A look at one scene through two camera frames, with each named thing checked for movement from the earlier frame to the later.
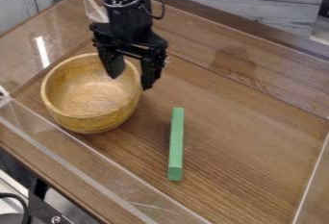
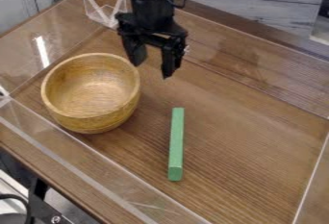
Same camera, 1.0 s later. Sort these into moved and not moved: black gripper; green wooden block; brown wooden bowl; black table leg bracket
Moved: black gripper
Not moved: brown wooden bowl; black table leg bracket; green wooden block
